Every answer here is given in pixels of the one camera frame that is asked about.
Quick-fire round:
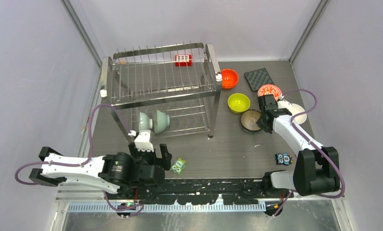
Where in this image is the metal two-tier dish rack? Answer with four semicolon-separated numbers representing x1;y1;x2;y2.
100;42;222;141

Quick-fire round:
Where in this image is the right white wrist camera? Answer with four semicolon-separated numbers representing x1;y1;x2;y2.
277;95;292;109

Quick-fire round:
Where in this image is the white plate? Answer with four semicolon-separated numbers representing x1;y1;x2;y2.
138;112;153;131

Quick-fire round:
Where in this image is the white bowl red pattern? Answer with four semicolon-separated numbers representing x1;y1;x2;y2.
257;84;282;101

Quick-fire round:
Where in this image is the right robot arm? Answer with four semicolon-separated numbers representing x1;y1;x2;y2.
256;94;346;199

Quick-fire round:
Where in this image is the pale green ceramic bowl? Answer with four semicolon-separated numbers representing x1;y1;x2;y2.
153;109;170;134

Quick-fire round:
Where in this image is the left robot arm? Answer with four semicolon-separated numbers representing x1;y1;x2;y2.
29;142;172;199

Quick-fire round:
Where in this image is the yellow bowl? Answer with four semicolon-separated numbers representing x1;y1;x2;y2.
227;93;251;114

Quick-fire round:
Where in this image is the orange plastic bowl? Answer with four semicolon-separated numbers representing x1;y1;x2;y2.
222;85;236;90
221;69;239;86

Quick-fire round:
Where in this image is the blue owl puzzle piece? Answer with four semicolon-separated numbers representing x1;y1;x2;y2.
275;153;294;166

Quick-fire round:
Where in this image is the green owl puzzle piece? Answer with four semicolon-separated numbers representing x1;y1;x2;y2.
170;157;186;175

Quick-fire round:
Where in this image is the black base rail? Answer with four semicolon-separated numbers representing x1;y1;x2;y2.
107;178;289;205

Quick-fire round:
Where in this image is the red white toy block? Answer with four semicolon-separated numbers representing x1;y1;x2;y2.
175;54;193;67

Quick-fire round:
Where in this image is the plain white bowl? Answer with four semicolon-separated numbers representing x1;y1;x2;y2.
286;103;307;125

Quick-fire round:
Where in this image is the dark grey studded baseplate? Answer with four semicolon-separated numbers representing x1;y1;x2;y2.
244;68;274;92

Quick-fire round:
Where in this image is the dark blue ceramic bowl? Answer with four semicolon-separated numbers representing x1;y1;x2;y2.
240;110;261;132

